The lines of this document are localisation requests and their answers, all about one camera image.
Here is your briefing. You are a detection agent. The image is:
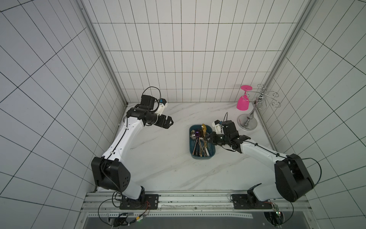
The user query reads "teal plastic storage box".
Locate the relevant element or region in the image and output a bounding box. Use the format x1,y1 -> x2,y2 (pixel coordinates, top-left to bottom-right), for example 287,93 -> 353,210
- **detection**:
189,125 -> 216,159

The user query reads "small gold ornate spoon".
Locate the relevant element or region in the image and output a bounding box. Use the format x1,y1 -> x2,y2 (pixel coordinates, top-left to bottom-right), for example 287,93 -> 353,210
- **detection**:
202,124 -> 208,156

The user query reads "large silver spoon front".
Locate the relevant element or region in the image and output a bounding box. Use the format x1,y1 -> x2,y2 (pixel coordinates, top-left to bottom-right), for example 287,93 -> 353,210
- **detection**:
190,129 -> 196,140

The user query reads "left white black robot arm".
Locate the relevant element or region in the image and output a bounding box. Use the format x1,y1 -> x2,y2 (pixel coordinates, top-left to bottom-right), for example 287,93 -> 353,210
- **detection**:
91,94 -> 173,203

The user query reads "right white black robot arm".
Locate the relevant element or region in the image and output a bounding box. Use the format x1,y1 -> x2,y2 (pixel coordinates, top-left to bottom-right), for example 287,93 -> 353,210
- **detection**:
205,120 -> 316,202

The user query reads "chrome glass holder stand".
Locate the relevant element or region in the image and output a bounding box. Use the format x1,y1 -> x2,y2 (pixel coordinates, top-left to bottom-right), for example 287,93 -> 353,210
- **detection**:
237,84 -> 281,131

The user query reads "pink upside-down wine glass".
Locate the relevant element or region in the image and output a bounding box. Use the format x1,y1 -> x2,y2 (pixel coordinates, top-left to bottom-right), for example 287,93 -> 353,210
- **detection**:
236,85 -> 253,111

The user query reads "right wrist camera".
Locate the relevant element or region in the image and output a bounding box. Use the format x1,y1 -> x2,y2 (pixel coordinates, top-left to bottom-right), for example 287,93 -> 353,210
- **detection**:
212,120 -> 223,134

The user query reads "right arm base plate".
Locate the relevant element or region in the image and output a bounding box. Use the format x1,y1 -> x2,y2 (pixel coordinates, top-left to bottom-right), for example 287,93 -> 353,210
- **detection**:
230,194 -> 273,210

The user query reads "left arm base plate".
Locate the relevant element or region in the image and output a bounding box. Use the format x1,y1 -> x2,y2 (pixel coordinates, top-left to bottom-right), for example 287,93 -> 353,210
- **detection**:
119,194 -> 159,210

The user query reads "aluminium rail frame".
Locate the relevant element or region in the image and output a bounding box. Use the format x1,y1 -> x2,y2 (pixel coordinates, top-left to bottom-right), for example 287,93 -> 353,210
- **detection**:
75,190 -> 319,229

